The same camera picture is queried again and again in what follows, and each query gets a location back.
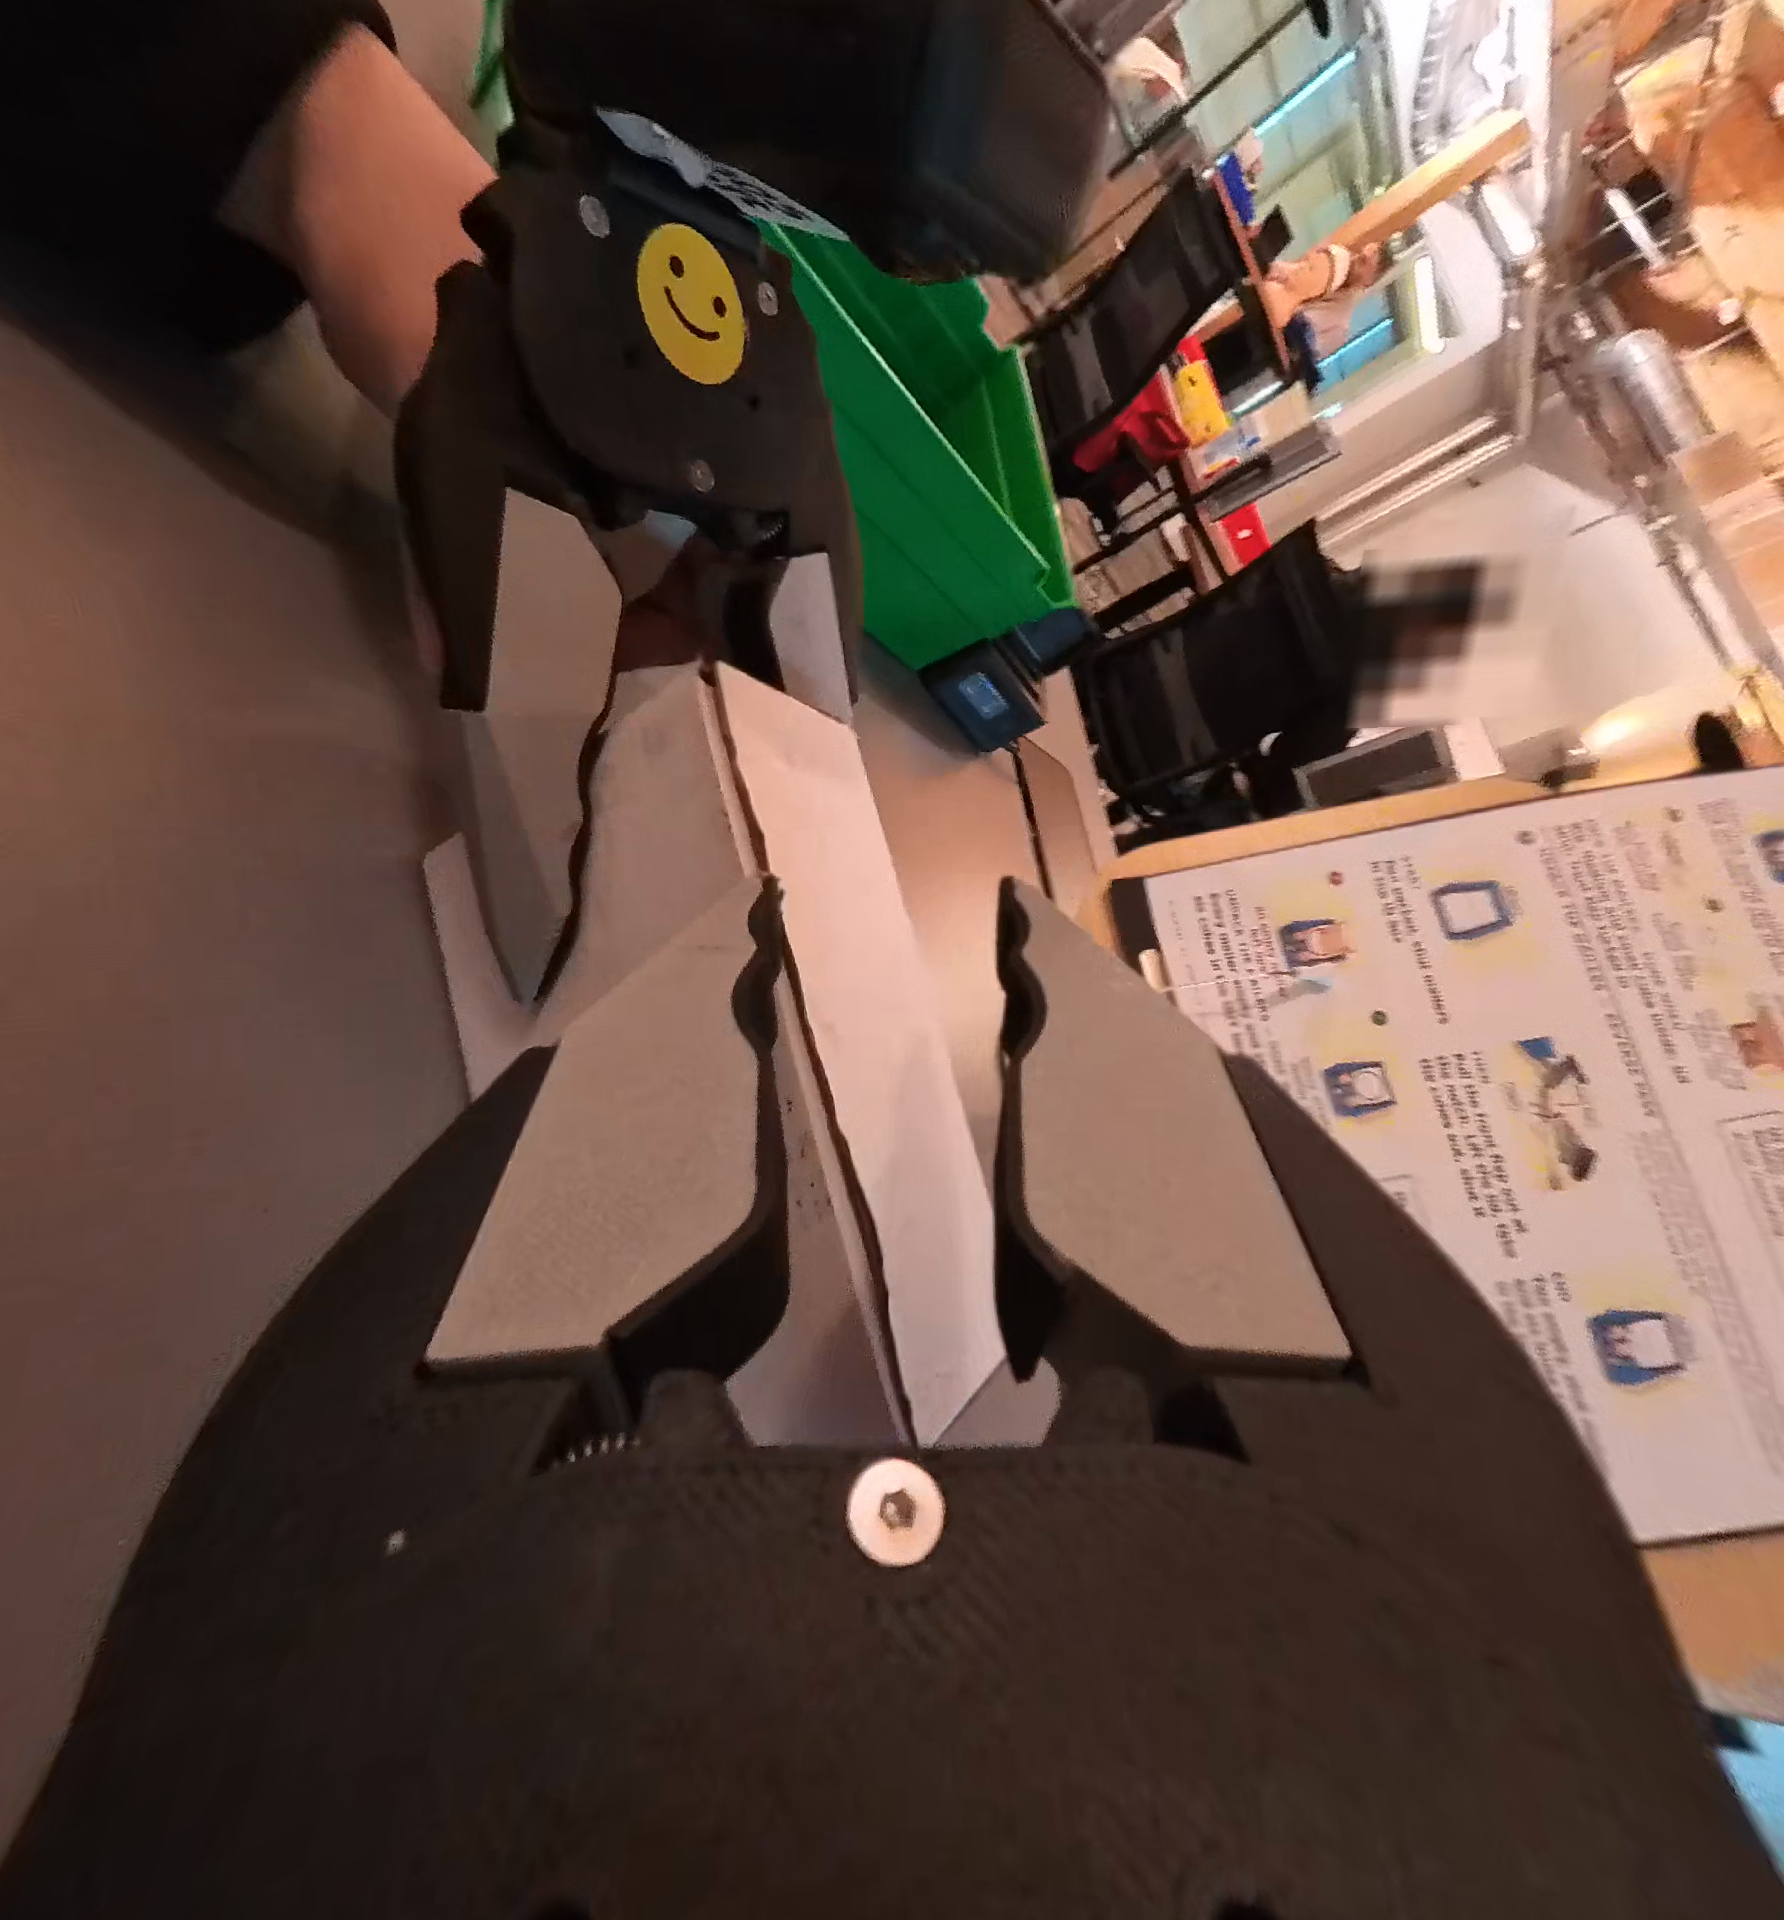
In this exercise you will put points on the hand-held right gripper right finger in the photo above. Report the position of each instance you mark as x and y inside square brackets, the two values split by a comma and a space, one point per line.
[1162, 1201]

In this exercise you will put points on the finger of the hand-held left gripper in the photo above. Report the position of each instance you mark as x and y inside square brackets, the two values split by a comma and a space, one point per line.
[811, 630]
[540, 674]

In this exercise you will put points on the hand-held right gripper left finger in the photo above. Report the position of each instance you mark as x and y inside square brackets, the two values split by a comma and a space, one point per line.
[623, 1201]

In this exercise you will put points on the white cardboard mailer box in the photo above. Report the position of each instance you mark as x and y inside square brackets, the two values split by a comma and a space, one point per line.
[833, 840]

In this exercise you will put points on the green plastic bin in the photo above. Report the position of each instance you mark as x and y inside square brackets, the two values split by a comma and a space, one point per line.
[936, 450]

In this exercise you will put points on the person's left forearm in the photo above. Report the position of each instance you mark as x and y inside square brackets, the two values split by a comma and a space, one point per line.
[83, 120]

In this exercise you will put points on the person's left hand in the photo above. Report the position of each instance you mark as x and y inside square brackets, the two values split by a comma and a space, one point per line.
[366, 194]

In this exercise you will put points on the black device with small screen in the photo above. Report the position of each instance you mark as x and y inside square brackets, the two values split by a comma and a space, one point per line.
[990, 698]

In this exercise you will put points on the red storage bin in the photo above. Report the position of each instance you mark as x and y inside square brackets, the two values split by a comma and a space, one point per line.
[1124, 434]

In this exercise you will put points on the black mesh office chair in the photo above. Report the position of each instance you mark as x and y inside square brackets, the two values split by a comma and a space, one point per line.
[1222, 674]

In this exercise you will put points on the printed instruction sheet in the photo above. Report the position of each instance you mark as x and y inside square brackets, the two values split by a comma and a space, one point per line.
[1583, 1124]

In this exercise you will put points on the instruction sheet on wooden stand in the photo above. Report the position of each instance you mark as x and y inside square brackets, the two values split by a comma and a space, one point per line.
[1762, 1620]

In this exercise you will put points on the silver ventilation duct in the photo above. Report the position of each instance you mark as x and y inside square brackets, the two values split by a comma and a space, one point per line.
[1650, 391]

